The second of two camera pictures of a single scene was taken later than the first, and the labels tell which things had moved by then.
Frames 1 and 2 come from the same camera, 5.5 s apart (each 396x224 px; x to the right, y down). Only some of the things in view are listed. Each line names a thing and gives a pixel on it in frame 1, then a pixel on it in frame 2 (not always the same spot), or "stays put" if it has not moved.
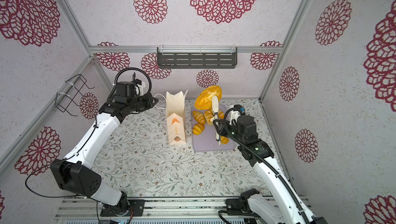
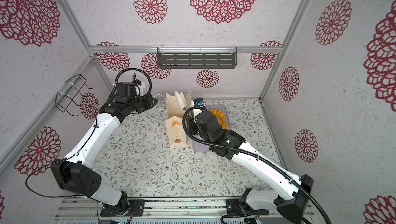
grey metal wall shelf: x=197 y=57 stays put
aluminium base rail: x=69 y=210 stays put
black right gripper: x=220 y=130 to x=192 y=125
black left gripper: x=148 y=97 stays put
